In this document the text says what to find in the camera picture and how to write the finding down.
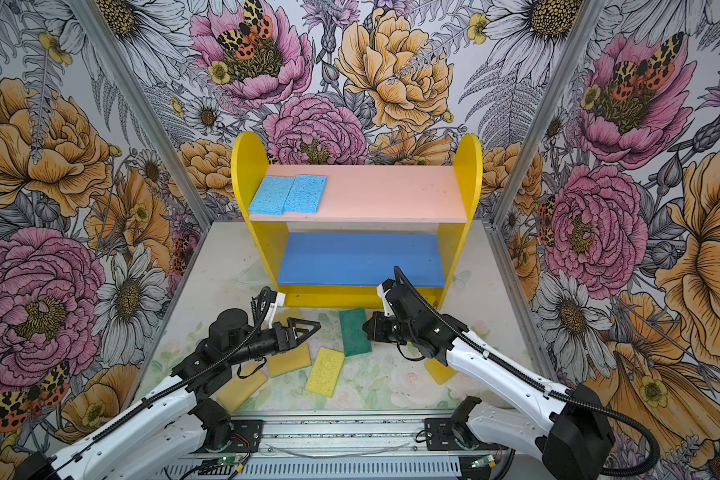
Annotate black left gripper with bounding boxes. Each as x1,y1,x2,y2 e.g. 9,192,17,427
229,317,322,364

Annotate green scouring sponge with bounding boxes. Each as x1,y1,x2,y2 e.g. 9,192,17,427
339,308,372,357

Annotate light blue sponge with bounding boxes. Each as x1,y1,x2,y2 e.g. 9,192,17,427
249,176,295,216

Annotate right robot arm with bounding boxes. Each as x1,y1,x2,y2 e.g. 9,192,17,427
363,279,615,479

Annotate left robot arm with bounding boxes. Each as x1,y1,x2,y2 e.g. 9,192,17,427
15,308,321,479

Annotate yellow shelf with coloured boards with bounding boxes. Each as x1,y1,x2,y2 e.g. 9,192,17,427
231,132,483,309

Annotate tan yellow sponge middle left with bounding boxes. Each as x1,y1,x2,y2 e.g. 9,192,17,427
267,344,312,378

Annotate tan yellow sponge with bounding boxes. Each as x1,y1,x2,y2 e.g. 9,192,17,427
216,371,268,413
267,344,312,378

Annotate speckled yellow sponge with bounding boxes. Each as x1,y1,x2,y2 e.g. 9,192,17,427
305,347,345,398

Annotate tan yellow sponge lower left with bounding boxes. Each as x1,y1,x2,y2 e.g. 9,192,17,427
216,371,268,413

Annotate yellow sponge far right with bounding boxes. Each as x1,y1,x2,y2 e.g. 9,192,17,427
424,359,457,385

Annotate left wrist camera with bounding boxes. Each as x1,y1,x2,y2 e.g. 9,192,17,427
269,292,286,312

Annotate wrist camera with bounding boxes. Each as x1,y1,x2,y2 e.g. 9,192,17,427
269,292,286,312
376,279,395,317

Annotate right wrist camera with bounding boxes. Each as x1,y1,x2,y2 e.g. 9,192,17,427
376,279,395,317

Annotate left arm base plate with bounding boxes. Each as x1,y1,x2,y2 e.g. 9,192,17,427
189,420,263,454

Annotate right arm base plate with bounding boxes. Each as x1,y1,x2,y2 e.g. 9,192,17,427
424,418,503,451

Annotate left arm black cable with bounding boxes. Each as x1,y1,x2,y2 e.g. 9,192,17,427
29,286,277,480

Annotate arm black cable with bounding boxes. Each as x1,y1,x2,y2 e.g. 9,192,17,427
392,266,661,478
29,286,277,480

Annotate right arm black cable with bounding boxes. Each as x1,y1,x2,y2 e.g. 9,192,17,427
392,266,661,478

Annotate right aluminium frame post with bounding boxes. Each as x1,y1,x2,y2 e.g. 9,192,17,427
492,0,606,230

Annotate aluminium frame post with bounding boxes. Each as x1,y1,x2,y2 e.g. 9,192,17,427
70,1,213,230
492,0,606,230

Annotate left aluminium frame post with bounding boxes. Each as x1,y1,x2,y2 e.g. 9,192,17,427
70,1,213,230

